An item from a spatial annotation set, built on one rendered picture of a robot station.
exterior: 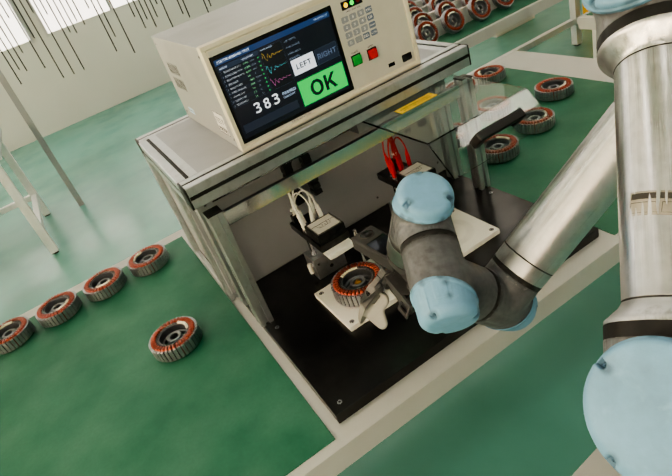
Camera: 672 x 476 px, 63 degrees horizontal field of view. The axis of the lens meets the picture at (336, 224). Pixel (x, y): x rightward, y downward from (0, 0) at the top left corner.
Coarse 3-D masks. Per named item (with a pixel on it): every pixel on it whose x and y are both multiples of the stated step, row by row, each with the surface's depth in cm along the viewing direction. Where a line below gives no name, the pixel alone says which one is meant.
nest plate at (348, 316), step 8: (368, 280) 116; (328, 288) 117; (320, 296) 116; (328, 296) 115; (392, 296) 109; (328, 304) 113; (336, 304) 112; (392, 304) 109; (336, 312) 110; (344, 312) 109; (352, 312) 109; (344, 320) 107; (352, 320) 107; (368, 320) 107; (352, 328) 106
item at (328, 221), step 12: (324, 216) 115; (300, 228) 118; (312, 228) 112; (324, 228) 111; (336, 228) 111; (312, 240) 113; (324, 240) 110; (336, 240) 112; (348, 240) 112; (312, 252) 122; (324, 252) 111; (336, 252) 110
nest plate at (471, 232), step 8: (456, 216) 126; (464, 216) 125; (472, 216) 124; (456, 224) 123; (464, 224) 122; (472, 224) 121; (480, 224) 120; (488, 224) 119; (456, 232) 120; (464, 232) 120; (472, 232) 119; (480, 232) 118; (488, 232) 117; (496, 232) 117; (464, 240) 117; (472, 240) 116; (480, 240) 116; (488, 240) 117; (464, 248) 115; (472, 248) 115; (464, 256) 115
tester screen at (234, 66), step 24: (312, 24) 103; (264, 48) 100; (288, 48) 102; (312, 48) 104; (240, 72) 99; (264, 72) 101; (288, 72) 103; (312, 72) 106; (240, 96) 100; (264, 96) 103; (288, 96) 105; (240, 120) 102
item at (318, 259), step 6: (306, 252) 124; (318, 252) 122; (306, 258) 124; (312, 258) 121; (318, 258) 120; (324, 258) 121; (336, 258) 123; (342, 258) 124; (318, 264) 121; (324, 264) 122; (330, 264) 123; (336, 264) 123; (342, 264) 124; (318, 270) 121; (324, 270) 122; (330, 270) 123; (318, 276) 123; (324, 276) 123
